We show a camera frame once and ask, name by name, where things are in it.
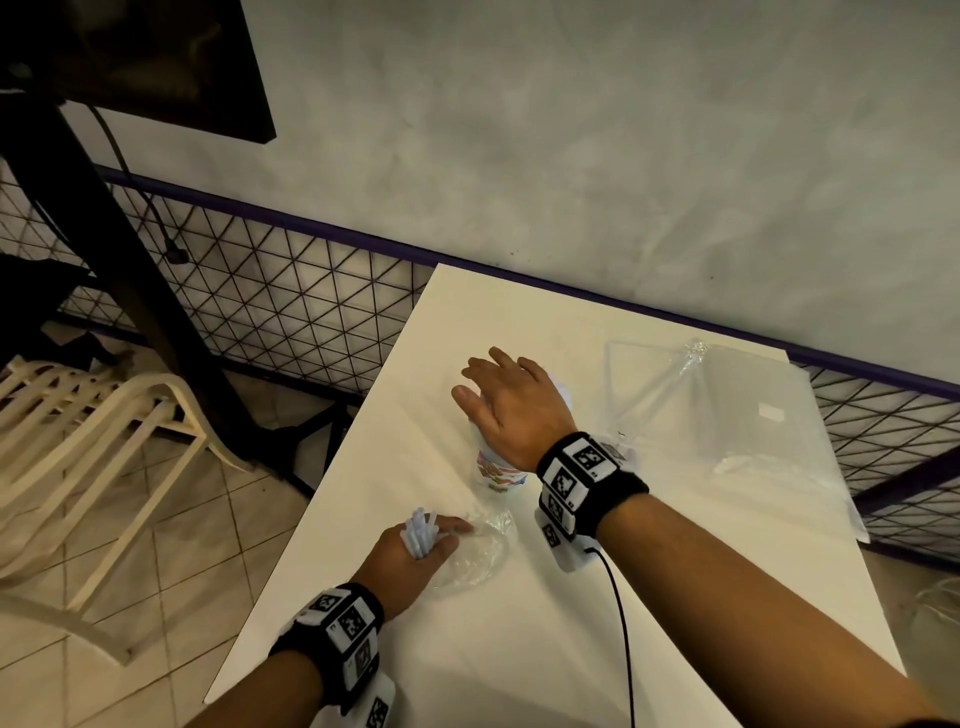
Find black wall screen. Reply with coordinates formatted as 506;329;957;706
0;0;277;144

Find white plastic chair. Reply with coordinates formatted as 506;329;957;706
0;356;253;667

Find person's left hand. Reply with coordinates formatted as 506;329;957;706
350;513;475;622

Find round clear plastic cup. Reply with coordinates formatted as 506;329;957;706
468;382;575;494

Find black hanging power cable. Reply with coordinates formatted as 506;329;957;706
88;104;190;265

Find purple framed wire mesh fence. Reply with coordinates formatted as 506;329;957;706
0;164;960;564

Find black left wristband with markers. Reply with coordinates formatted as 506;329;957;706
268;582;385;714

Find long clear straw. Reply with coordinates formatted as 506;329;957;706
622;338;710;436

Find person's right forearm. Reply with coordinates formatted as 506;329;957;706
596;493;960;728

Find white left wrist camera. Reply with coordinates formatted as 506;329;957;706
311;671;397;728

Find clear square plastic box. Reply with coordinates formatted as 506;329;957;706
603;341;706;451

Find person's left forearm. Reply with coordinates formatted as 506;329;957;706
187;648;324;728

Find white floor cables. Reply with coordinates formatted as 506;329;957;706
914;577;960;624

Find pack of clear straws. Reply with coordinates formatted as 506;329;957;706
697;343;871;545

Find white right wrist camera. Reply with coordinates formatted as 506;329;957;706
533;509;601;575

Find person's right hand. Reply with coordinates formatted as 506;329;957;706
451;346;579;474

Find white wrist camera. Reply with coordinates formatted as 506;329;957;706
533;509;601;575
311;671;397;728

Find black right camera cable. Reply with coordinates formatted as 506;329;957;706
584;547;637;728

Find clear plastic wrap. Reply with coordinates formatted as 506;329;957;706
427;509;519;598

